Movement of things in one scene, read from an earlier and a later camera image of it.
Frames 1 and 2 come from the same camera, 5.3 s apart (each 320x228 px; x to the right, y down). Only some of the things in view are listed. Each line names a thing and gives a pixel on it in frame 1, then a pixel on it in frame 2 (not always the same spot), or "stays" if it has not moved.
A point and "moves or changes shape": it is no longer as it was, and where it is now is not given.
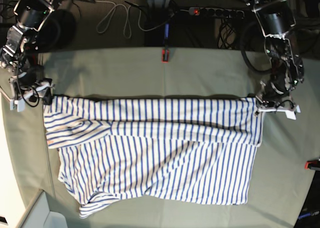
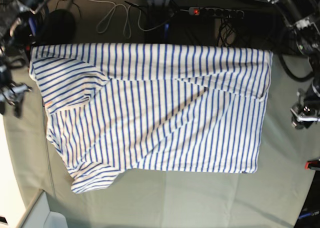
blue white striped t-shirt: x=113 y=152 moves or changes shape
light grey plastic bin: x=40 y=216 stays
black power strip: x=216 y=12 stays
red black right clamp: x=313 y=164 stays
